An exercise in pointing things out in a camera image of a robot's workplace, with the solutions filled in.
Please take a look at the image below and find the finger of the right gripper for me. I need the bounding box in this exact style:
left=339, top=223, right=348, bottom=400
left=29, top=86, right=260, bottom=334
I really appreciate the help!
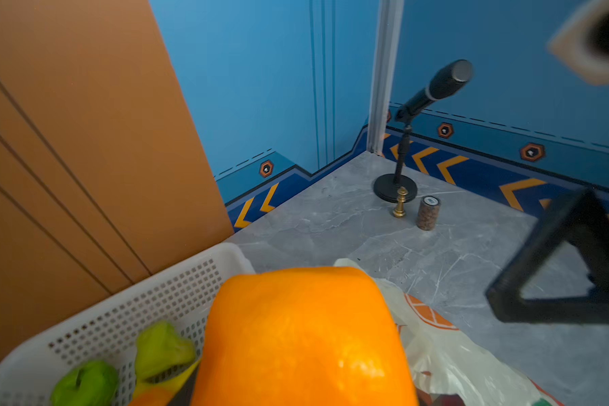
left=486, top=188, right=609, bottom=325

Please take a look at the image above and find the yellowish translucent plastic bag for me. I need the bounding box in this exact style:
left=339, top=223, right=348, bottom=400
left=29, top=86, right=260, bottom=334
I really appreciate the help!
left=333, top=257, right=564, bottom=406

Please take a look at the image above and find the orange fruit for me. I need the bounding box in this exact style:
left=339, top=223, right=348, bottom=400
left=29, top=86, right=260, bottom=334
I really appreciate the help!
left=191, top=267, right=418, bottom=405
left=129, top=387, right=175, bottom=406

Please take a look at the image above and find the brown patterned cylinder can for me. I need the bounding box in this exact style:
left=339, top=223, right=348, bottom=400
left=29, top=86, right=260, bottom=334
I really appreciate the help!
left=416, top=196, right=441, bottom=231

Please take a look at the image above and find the black round-base lamp stand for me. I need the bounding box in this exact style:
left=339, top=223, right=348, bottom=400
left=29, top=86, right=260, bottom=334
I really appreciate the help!
left=372, top=59, right=475, bottom=205

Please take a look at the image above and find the white perforated plastic basket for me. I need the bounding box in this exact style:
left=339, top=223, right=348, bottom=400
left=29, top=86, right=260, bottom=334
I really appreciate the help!
left=0, top=243, right=255, bottom=405

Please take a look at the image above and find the yellow banana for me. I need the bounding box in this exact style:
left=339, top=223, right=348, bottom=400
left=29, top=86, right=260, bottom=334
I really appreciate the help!
left=133, top=359, right=201, bottom=399

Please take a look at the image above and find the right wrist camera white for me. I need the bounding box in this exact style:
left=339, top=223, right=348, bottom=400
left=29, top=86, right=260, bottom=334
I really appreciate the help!
left=548, top=1, right=609, bottom=86

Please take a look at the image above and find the right aluminium corner post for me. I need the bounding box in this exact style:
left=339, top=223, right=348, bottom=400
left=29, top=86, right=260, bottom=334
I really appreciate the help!
left=367, top=0, right=405, bottom=155

